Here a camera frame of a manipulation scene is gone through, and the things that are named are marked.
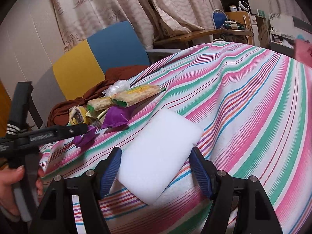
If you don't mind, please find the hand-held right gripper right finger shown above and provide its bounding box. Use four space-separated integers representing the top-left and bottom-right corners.
190 147 283 234

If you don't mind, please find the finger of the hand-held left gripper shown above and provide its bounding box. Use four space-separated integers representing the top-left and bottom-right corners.
52 124 89 141

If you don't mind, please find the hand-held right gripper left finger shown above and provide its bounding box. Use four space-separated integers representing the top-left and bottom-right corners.
28 147 122 234

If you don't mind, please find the purple wrapper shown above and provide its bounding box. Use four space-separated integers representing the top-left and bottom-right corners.
101 107 129 129
74 127 97 148

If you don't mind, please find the small yellow green box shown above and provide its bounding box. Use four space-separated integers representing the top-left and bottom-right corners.
89 109 109 127

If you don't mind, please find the white foam sponge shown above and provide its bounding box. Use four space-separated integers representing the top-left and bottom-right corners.
116 109 204 206

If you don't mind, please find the clear plastic bag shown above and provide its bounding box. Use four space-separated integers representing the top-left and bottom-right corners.
105 79 131 97

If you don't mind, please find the person's left hand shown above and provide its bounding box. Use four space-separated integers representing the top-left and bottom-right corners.
0 165 45 216

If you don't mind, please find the yellow plush toy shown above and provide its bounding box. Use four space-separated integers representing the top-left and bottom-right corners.
68 105 98 127

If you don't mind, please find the wooden wardrobe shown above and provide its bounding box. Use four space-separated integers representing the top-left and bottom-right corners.
0 78 12 137

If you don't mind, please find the short rice cracker packet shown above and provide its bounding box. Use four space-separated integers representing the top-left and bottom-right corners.
87 97 115 111

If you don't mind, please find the grey yellow blue chair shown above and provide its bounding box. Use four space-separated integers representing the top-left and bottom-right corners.
32 21 182 127

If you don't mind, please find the long rice cracker packet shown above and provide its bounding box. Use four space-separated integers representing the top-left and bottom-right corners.
111 84 167 108

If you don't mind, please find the brown cloth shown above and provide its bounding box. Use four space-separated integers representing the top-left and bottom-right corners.
47 66 149 127

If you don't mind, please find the striped tablecloth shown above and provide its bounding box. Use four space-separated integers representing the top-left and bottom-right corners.
39 41 312 234

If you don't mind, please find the starfish print curtain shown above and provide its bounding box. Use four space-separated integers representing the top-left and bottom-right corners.
49 0 222 51

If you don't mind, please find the wooden side desk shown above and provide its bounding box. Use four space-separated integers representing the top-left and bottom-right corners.
153 28 251 49

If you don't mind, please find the green handheld device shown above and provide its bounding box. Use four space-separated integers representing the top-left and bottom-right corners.
224 21 244 31

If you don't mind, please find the reddish patterned blanket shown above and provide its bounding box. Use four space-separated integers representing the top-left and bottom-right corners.
294 38 312 66

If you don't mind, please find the white storage cabinet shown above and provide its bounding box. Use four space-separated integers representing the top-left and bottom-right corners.
268 12 296 54

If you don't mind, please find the dark green board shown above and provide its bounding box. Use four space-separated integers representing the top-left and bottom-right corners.
292 16 312 30

